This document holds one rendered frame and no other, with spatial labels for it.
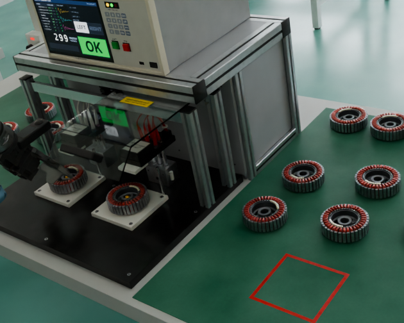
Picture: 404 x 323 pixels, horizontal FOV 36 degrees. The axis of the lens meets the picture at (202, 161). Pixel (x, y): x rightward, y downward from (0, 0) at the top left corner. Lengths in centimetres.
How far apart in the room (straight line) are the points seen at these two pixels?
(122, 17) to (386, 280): 85
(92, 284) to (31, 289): 129
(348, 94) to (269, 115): 200
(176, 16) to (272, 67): 34
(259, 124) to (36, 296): 140
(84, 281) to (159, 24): 64
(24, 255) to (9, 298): 112
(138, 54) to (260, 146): 44
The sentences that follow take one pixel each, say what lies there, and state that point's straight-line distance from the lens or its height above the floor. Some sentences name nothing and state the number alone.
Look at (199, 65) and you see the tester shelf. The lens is 156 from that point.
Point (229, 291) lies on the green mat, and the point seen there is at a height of 75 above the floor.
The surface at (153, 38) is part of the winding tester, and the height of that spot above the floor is 121.
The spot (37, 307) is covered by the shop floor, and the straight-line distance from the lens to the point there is 272.
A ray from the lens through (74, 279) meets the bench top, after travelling 157.
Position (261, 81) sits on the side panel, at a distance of 172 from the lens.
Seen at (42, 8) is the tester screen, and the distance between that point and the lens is 178.
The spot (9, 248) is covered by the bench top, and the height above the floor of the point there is 75.
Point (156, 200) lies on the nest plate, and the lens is 168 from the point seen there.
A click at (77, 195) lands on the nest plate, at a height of 78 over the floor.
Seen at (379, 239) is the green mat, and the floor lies 75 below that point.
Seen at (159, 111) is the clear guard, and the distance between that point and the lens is 149.
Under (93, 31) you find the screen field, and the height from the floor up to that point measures 121.
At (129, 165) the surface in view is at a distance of 167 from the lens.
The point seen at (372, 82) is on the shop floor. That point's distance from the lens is 387.
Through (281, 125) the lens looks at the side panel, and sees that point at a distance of 185.
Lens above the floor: 173
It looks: 32 degrees down
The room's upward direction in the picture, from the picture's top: 12 degrees counter-clockwise
